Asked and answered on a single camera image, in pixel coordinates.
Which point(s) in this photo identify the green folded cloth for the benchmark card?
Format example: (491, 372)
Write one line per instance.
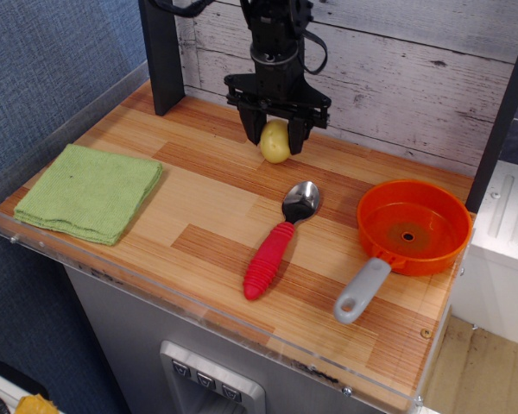
(89, 194)

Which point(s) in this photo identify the clear acrylic table guard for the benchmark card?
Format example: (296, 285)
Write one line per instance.
(190, 245)

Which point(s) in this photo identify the silver dispenser button panel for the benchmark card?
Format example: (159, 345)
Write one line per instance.
(200, 385)

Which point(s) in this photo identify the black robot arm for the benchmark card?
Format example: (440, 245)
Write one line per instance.
(279, 27)

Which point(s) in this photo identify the orange pan with grey handle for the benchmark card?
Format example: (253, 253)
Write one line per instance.
(405, 226)

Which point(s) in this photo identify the black left shelf post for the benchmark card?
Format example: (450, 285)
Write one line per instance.
(162, 49)

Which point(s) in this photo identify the black right shelf post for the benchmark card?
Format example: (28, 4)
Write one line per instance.
(494, 144)

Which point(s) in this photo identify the black shelf post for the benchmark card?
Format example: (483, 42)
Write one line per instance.
(494, 144)
(162, 49)

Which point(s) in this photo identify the grey toy cabinet front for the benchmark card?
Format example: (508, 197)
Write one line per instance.
(131, 328)

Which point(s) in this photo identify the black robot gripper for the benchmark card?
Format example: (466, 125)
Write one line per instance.
(278, 87)

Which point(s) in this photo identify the yellow black object bottom left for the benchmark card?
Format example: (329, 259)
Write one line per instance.
(31, 404)

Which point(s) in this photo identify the red handled metal spoon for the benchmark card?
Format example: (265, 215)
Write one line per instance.
(300, 204)

